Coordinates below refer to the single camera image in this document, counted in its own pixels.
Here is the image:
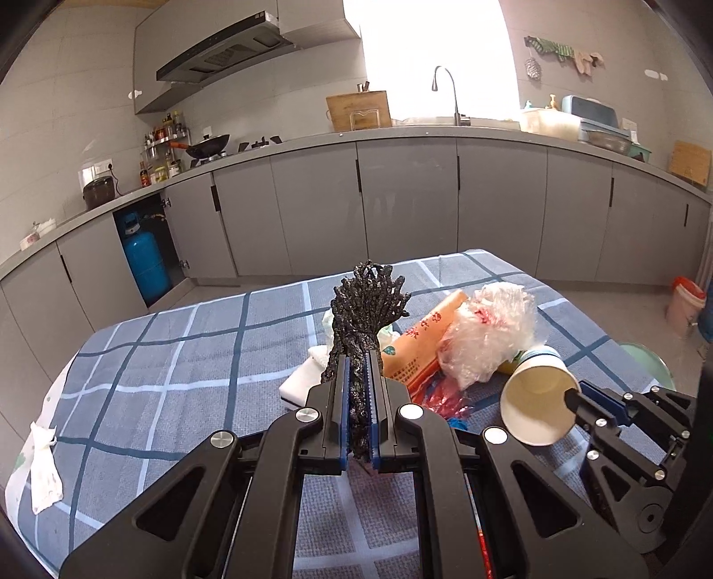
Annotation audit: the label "grey kitchen cabinets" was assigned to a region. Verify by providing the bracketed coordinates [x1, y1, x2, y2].
[0, 123, 713, 391]

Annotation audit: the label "spice rack with bottles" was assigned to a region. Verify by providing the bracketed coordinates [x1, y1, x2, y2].
[138, 111, 191, 188]

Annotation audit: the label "crumpled white paper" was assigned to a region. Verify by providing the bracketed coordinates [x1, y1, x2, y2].
[29, 422, 64, 514]

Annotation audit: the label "black wok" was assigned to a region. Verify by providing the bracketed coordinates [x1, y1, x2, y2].
[170, 134, 231, 160]

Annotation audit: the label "green basin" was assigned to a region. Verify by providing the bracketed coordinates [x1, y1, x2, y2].
[618, 342, 677, 392]

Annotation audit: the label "white plastic container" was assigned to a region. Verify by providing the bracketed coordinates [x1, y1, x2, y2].
[520, 107, 581, 140]

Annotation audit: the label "white paper cup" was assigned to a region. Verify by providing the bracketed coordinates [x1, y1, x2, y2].
[500, 344, 581, 447]

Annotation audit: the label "red plastic bag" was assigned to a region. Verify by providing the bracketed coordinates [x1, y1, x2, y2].
[409, 372, 475, 431]

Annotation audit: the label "curved metal faucet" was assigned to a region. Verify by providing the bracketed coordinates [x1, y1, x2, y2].
[430, 65, 472, 126]

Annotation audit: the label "dark rice cooker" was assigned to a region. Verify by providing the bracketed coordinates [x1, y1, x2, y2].
[82, 177, 117, 211]

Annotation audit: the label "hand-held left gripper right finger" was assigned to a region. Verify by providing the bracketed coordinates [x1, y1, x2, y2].
[368, 351, 650, 579]

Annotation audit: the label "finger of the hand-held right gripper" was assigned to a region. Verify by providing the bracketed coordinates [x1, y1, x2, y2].
[579, 380, 697, 446]
[564, 388, 669, 486]

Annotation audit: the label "green hanging cloth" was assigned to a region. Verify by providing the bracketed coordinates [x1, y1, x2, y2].
[525, 35, 575, 60]

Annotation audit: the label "wooden cutting board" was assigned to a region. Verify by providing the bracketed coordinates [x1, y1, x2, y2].
[326, 90, 393, 133]

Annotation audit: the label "pink rubber gloves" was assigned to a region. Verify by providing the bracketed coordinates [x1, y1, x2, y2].
[574, 50, 605, 77]

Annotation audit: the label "blue dish rack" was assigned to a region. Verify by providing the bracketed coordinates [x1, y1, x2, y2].
[561, 94, 623, 143]

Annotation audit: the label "blue checked tablecloth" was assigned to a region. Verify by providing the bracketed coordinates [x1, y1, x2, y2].
[5, 249, 676, 579]

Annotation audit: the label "black foam net sleeve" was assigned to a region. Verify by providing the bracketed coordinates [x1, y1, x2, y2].
[328, 261, 413, 464]

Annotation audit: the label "orange paper packet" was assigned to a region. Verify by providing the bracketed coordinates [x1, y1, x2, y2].
[380, 289, 471, 403]

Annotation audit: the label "range hood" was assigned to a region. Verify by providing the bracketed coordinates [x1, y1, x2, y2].
[156, 12, 294, 86]

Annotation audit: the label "gas stove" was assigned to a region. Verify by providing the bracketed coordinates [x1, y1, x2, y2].
[191, 135, 285, 169]

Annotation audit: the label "metal bowl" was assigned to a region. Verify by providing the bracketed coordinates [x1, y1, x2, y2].
[586, 130, 634, 155]

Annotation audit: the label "crumpled clear plastic bag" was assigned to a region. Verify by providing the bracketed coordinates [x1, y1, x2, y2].
[437, 282, 552, 391]

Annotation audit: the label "white foam block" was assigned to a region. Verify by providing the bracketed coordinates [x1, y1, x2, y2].
[279, 356, 329, 411]

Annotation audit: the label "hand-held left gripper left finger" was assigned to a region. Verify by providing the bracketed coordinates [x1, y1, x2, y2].
[58, 355, 350, 579]

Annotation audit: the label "bright window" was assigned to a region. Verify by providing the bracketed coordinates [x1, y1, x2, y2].
[342, 0, 520, 122]

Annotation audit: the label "light wooden board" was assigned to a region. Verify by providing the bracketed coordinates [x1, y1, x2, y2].
[667, 140, 713, 188]

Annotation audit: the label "blue gas cylinder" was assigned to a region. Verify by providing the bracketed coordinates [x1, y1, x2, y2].
[121, 214, 172, 302]

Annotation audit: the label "pink bucket with red lid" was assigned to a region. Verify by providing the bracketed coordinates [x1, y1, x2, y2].
[665, 277, 707, 338]

